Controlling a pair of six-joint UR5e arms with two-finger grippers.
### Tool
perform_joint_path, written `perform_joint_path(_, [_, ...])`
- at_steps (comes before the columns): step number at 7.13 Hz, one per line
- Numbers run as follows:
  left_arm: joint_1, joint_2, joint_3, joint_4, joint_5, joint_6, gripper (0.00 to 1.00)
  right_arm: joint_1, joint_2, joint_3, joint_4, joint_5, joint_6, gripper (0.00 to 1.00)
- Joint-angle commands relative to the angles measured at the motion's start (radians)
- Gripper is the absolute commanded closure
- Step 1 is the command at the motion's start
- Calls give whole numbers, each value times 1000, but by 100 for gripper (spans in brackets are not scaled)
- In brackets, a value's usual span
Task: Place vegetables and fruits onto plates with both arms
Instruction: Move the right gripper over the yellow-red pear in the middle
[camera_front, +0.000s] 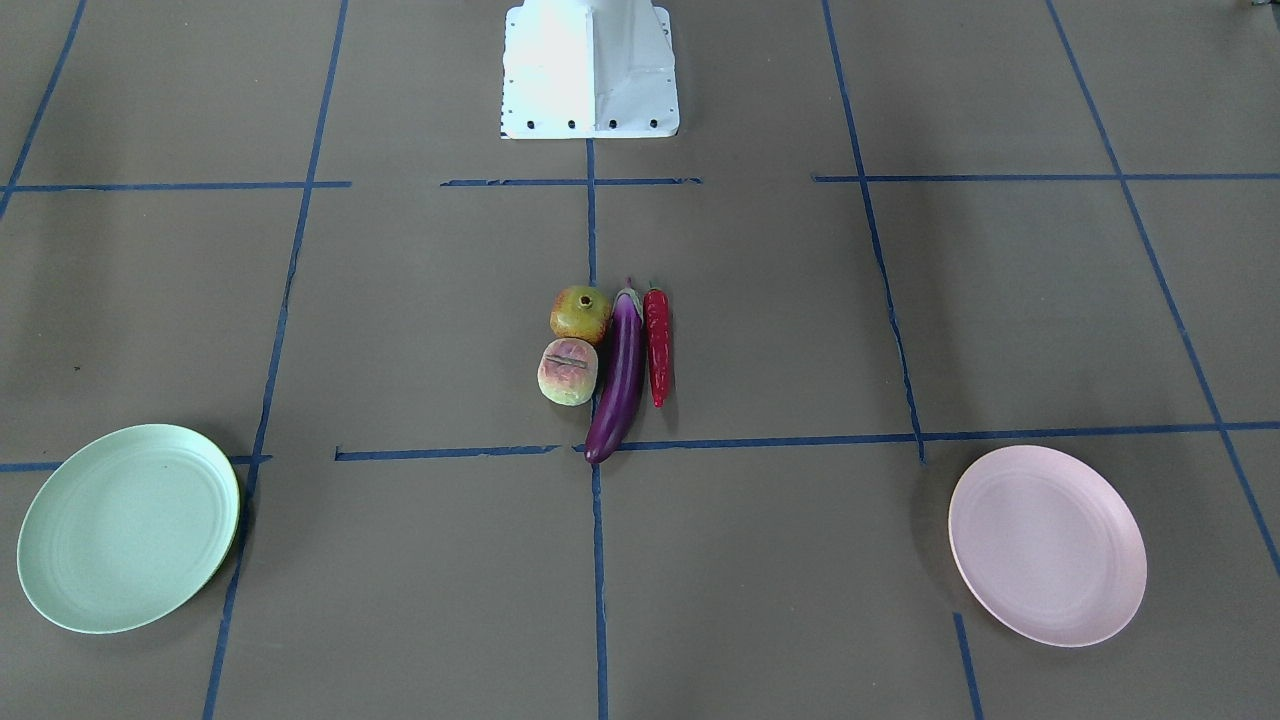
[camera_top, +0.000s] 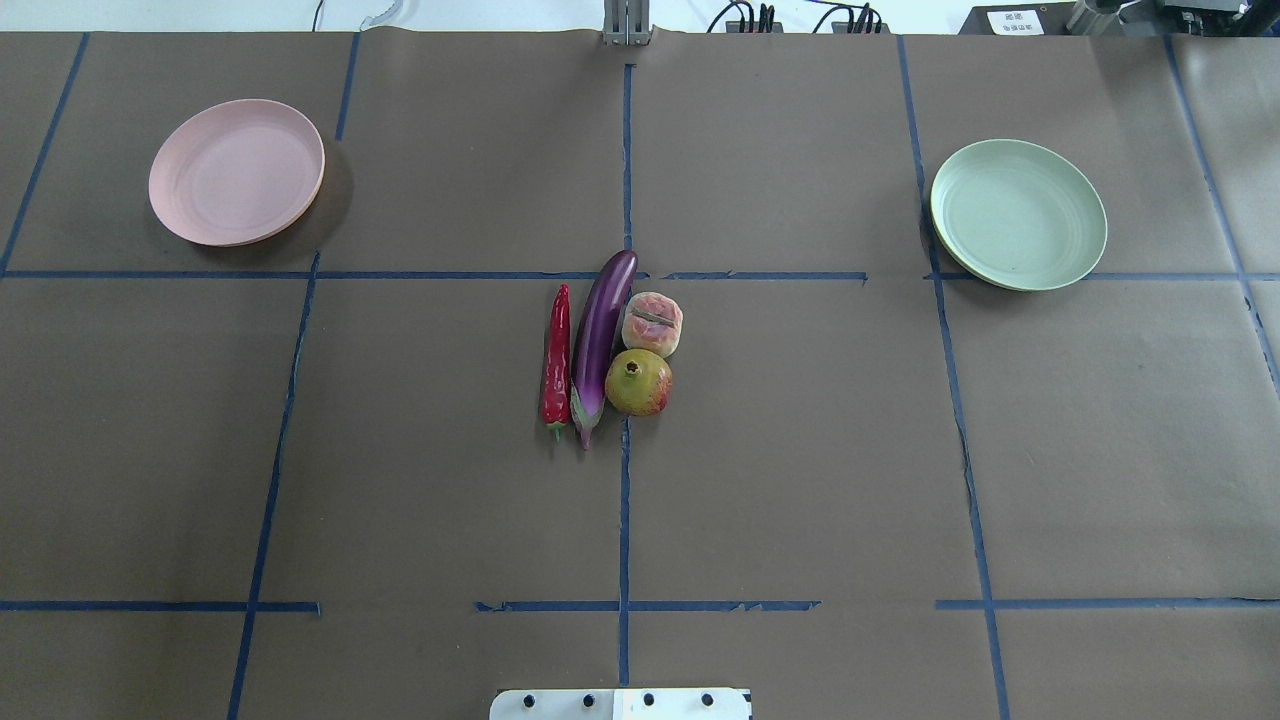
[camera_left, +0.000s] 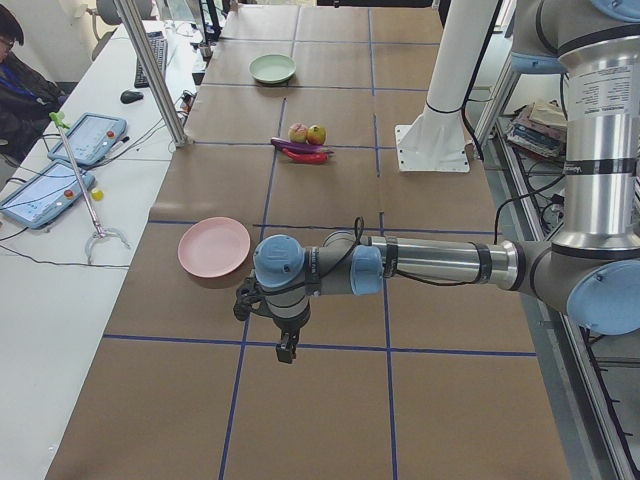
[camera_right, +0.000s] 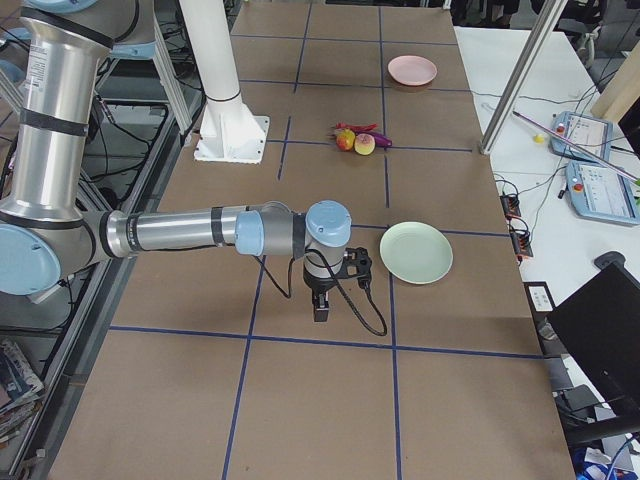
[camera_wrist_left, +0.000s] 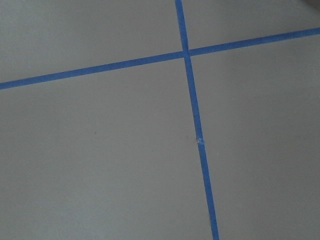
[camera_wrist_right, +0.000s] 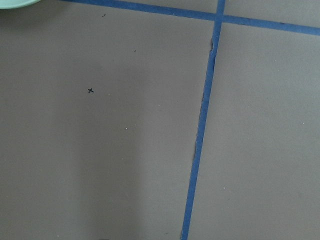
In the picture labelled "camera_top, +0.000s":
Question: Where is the pink plate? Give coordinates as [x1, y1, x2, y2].
[148, 99, 326, 249]

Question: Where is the green plate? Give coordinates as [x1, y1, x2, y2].
[927, 138, 1110, 292]

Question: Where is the pink peach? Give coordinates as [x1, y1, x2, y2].
[621, 291, 684, 359]

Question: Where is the yellow red pomegranate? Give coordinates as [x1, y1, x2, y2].
[605, 348, 673, 416]

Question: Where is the red chili pepper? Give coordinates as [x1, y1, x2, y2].
[540, 284, 571, 442]

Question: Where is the purple eggplant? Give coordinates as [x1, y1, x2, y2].
[570, 249, 637, 450]

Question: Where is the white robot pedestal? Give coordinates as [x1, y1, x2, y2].
[489, 687, 754, 719]

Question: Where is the aluminium frame post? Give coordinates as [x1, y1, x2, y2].
[602, 0, 652, 47]

